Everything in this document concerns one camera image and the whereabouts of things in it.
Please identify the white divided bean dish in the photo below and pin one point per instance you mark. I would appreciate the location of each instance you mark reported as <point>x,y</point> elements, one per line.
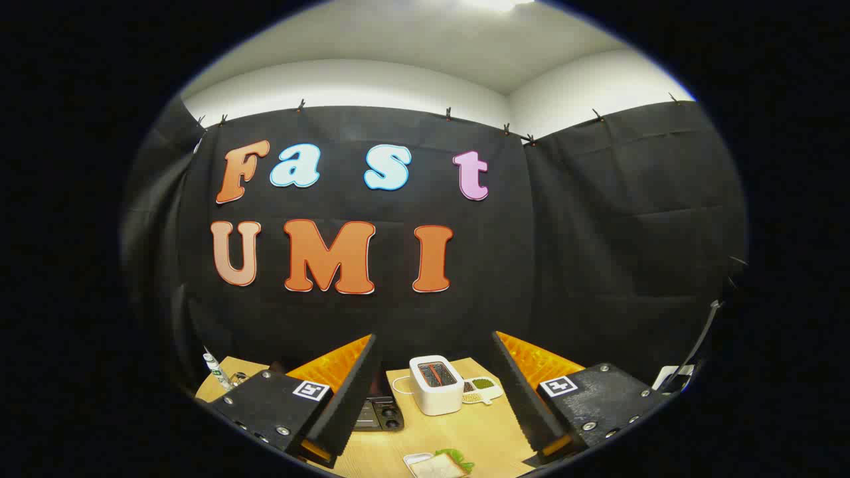
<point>488,395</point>

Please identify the white toaster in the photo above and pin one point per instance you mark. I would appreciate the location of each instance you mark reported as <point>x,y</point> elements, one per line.
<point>435,398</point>

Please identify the white rectangular plate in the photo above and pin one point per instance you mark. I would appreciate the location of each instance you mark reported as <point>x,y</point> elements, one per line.
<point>412,459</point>

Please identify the bread and lettuce sandwich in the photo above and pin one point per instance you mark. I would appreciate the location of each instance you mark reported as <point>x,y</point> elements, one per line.
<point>438,466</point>

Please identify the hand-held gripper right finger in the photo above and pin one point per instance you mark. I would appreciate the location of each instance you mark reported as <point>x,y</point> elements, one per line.
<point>521,398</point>

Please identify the white bottle green label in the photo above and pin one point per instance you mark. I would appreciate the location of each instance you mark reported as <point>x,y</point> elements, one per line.
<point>216,368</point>

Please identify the row of black cloth clips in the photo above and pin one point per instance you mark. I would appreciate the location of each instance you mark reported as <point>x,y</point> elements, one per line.
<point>448,114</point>

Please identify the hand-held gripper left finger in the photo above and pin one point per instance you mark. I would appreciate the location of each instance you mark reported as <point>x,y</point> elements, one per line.
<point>355,398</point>

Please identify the dark metal stand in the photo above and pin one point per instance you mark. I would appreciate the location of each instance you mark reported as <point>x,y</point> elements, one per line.
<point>697,345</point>

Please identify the black toaster oven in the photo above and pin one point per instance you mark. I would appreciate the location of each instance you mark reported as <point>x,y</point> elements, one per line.
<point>382,415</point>

